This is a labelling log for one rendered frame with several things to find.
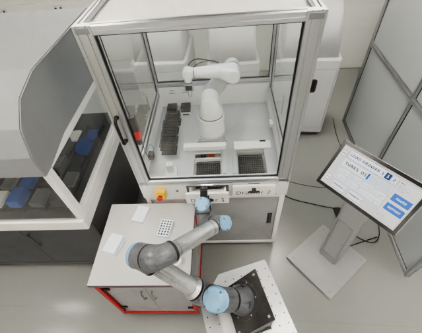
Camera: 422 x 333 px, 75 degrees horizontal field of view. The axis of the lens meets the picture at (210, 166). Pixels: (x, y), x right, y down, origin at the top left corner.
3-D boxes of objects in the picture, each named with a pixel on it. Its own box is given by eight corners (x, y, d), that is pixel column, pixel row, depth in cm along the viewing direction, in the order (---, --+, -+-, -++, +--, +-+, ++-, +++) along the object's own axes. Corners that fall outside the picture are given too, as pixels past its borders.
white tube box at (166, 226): (169, 239, 180) (168, 236, 177) (157, 238, 181) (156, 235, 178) (174, 222, 188) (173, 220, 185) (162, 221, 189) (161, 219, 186)
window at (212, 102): (277, 175, 180) (304, 20, 109) (149, 179, 185) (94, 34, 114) (277, 174, 180) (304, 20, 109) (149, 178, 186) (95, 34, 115)
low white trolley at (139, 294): (201, 318, 216) (189, 285, 159) (125, 318, 220) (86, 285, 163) (204, 248, 254) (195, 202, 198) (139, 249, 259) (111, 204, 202)
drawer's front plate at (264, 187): (274, 195, 190) (275, 185, 182) (232, 196, 192) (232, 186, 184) (273, 193, 191) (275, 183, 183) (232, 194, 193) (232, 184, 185)
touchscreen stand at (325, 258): (329, 300, 218) (378, 241, 142) (286, 258, 243) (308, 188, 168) (366, 261, 236) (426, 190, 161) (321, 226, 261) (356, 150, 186)
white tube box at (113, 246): (115, 257, 174) (113, 254, 170) (104, 254, 176) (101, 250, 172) (125, 239, 182) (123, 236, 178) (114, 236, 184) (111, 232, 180)
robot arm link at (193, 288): (215, 313, 137) (133, 265, 111) (196, 306, 147) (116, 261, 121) (224, 289, 143) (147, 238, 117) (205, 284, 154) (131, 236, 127)
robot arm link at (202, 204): (194, 213, 144) (193, 197, 145) (197, 212, 155) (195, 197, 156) (209, 212, 144) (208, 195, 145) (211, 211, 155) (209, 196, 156)
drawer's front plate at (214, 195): (228, 202, 189) (228, 193, 181) (187, 203, 191) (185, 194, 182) (228, 200, 190) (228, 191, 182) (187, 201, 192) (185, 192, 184)
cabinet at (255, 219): (276, 246, 251) (288, 194, 192) (166, 247, 258) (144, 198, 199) (264, 168, 315) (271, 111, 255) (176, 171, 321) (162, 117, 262)
